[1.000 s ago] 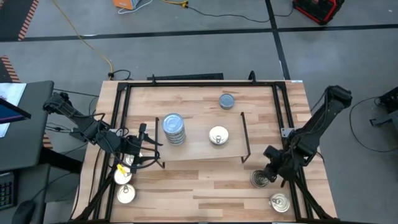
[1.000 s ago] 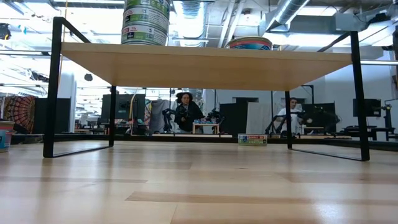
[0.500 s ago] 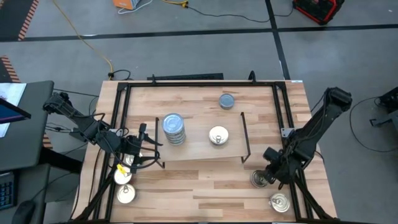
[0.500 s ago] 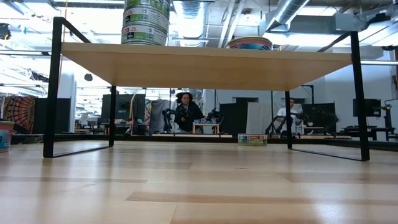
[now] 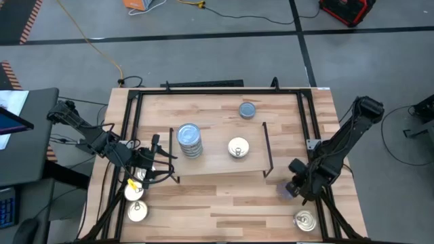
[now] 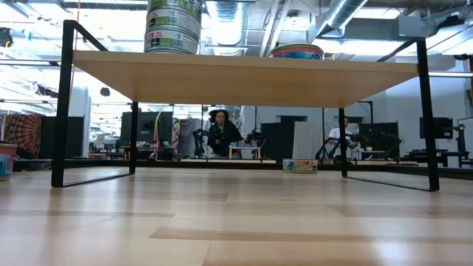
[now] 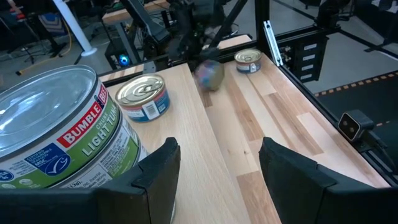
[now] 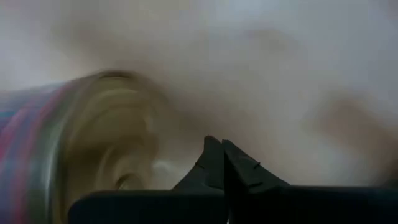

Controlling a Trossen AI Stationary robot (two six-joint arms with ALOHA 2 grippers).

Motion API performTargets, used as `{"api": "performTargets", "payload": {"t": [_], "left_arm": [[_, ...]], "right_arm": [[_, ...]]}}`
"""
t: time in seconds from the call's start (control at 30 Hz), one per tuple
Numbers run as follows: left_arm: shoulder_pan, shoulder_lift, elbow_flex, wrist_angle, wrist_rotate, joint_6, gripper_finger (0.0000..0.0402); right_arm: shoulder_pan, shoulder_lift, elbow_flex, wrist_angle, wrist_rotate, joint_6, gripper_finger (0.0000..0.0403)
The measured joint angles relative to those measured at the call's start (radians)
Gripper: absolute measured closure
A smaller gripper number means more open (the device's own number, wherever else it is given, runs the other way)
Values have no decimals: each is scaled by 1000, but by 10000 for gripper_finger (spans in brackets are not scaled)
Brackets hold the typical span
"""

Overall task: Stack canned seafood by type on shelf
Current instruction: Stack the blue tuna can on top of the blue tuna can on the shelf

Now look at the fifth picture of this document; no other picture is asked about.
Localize black cable with plug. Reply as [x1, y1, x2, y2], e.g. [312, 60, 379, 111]
[117, 75, 145, 89]

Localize blue screen monitor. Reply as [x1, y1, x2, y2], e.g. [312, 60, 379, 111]
[0, 106, 35, 136]

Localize black floor cable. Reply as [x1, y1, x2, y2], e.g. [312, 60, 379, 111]
[202, 5, 321, 26]

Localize red and black case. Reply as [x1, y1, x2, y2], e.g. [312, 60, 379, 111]
[318, 0, 377, 28]

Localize orange object on floor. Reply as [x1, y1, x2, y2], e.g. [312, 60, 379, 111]
[127, 0, 169, 16]

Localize black bar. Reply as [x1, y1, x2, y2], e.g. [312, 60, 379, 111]
[159, 79, 245, 89]

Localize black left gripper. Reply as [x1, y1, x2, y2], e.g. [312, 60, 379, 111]
[130, 134, 178, 189]

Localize grey keyboard tray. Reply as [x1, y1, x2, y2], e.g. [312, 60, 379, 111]
[0, 178, 57, 244]

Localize gold can blue label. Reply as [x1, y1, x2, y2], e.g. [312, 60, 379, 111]
[276, 182, 299, 201]
[136, 166, 154, 182]
[293, 209, 318, 232]
[227, 136, 251, 159]

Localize orange cardboard box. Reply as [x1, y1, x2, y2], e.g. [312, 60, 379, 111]
[122, 0, 152, 11]

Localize grey desk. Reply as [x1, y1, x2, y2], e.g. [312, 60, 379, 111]
[0, 87, 60, 188]

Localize yellow plug cable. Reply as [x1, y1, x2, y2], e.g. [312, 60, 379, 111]
[178, 0, 207, 9]

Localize black equipment stand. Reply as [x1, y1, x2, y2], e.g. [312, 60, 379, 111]
[402, 93, 434, 140]

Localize thin black cable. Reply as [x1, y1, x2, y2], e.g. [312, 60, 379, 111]
[57, 96, 109, 106]

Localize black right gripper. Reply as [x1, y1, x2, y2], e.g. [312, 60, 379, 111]
[287, 157, 328, 201]

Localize black looped cable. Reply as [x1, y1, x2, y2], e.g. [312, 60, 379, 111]
[380, 104, 434, 167]

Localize long yellow floor cable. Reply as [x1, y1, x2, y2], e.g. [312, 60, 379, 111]
[55, 0, 125, 82]

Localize black keyboard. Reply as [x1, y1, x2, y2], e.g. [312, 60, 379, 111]
[0, 188, 18, 230]

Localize wooden shelf black legs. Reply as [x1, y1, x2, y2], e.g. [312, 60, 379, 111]
[168, 121, 275, 184]

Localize white paper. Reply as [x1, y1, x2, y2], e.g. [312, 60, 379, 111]
[0, 89, 30, 150]

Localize black mat orange stripes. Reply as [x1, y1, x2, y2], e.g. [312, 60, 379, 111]
[45, 144, 58, 163]
[0, 0, 44, 45]
[0, 60, 23, 91]

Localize black mouse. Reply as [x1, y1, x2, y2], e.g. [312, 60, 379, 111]
[13, 218, 42, 244]

